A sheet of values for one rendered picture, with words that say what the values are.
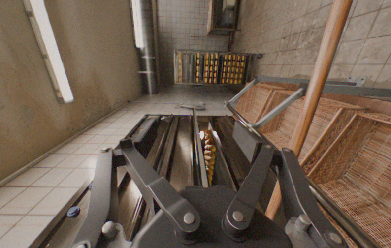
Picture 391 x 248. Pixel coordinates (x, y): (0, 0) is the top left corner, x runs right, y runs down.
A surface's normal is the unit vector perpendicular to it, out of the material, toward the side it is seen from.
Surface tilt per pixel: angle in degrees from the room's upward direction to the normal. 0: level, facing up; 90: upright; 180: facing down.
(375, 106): 0
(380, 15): 0
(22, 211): 90
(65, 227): 90
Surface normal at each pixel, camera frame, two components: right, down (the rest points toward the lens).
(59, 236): 0.04, -0.91
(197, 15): 0.05, 0.41
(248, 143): -1.00, -0.02
